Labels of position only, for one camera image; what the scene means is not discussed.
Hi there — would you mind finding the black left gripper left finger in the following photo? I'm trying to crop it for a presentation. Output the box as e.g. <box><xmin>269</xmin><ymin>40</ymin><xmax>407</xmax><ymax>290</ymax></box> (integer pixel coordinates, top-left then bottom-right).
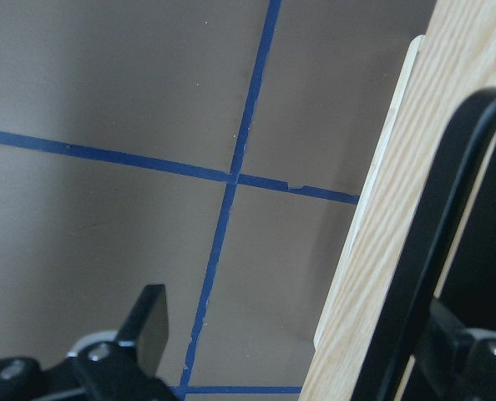
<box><xmin>114</xmin><ymin>284</ymin><xmax>169</xmax><ymax>377</ymax></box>

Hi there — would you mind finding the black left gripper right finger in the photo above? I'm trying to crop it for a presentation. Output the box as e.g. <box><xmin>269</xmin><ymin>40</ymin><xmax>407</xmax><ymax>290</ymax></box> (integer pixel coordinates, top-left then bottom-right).
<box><xmin>414</xmin><ymin>301</ymin><xmax>481</xmax><ymax>400</ymax></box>

